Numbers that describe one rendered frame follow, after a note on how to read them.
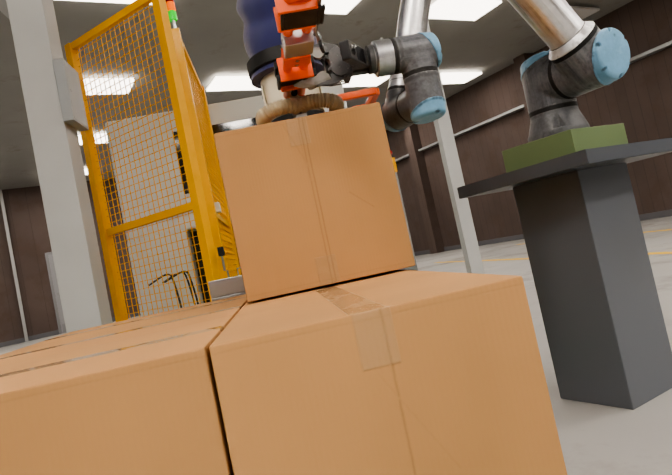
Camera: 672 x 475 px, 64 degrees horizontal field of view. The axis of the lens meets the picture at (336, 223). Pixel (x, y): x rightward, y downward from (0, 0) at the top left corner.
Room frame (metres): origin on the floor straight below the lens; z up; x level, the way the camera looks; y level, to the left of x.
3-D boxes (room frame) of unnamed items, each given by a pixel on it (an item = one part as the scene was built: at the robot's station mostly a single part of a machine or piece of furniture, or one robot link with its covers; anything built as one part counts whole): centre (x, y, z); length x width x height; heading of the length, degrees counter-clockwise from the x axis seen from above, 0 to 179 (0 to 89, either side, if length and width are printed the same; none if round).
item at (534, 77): (1.74, -0.78, 1.02); 0.17 x 0.15 x 0.18; 23
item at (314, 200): (1.55, 0.06, 0.75); 0.60 x 0.40 x 0.40; 5
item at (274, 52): (1.57, 0.05, 1.19); 0.23 x 0.23 x 0.04
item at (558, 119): (1.75, -0.77, 0.88); 0.19 x 0.19 x 0.10
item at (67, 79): (2.56, 1.13, 1.62); 0.20 x 0.05 x 0.30; 7
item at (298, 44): (1.11, 0.00, 1.07); 0.07 x 0.07 x 0.04; 6
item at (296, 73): (1.32, 0.02, 1.08); 0.10 x 0.08 x 0.06; 96
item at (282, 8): (0.97, -0.01, 1.08); 0.08 x 0.07 x 0.05; 6
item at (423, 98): (1.37, -0.28, 0.96); 0.12 x 0.09 x 0.12; 23
